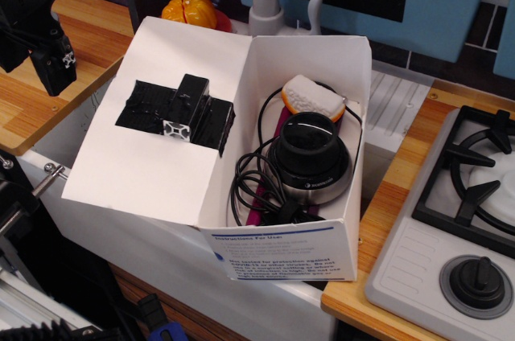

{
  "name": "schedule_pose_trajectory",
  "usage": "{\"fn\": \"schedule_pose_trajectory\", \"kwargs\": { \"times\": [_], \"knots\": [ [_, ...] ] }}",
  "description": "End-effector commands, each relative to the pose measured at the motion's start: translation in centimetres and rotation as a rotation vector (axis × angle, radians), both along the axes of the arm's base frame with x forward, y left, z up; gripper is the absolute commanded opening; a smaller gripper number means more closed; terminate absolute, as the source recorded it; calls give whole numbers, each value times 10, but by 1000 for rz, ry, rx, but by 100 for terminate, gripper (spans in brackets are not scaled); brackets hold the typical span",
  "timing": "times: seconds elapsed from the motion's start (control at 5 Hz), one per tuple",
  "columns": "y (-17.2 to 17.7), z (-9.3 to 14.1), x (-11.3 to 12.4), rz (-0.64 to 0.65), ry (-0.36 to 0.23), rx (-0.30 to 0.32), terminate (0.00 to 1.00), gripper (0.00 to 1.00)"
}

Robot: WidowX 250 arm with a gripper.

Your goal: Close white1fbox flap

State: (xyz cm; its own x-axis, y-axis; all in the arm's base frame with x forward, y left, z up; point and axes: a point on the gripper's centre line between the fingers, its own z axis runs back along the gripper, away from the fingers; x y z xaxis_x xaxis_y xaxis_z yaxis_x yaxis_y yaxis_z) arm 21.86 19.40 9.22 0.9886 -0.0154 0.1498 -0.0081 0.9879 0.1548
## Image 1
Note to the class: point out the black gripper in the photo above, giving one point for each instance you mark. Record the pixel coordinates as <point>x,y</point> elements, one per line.
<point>28,27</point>

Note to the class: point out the white cardboard box with flap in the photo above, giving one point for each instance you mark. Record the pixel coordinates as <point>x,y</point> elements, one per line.
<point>178,182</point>

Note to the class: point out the metal clamp bar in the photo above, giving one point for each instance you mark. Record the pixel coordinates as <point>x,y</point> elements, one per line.
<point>18,202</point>

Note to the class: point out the orange toy pumpkin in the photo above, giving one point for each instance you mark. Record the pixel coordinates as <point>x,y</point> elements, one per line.
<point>201,13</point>

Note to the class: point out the red plate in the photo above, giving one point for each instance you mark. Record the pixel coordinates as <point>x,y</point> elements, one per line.
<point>223,22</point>

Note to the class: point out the grey toy faucet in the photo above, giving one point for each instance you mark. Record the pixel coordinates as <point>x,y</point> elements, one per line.
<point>266,17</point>

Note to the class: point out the white toy sink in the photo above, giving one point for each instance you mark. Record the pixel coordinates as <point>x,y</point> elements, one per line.
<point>175,258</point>

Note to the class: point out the white and orange toy bread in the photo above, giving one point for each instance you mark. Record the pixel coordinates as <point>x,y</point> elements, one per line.
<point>301,95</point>

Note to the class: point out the black and silver 3D mouse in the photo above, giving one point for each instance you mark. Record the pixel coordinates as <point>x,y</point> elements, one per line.
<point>309,159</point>

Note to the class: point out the black stove burner grate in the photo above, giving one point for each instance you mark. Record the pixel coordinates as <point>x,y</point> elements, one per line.
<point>467,191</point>

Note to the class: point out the white toy stove top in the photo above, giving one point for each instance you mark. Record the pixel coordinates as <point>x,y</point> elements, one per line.
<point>405,277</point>

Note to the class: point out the black stove knob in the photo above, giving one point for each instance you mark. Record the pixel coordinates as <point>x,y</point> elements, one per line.
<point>476,287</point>

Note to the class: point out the black taped aluminium handle block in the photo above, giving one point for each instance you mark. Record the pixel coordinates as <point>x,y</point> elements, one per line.
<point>188,113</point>

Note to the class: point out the aluminium frame rail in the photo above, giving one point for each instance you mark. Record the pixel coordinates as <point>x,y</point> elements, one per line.
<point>27,313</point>

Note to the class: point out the blue and black clamp handle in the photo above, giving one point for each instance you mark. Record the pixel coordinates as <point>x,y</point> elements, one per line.
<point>155,319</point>

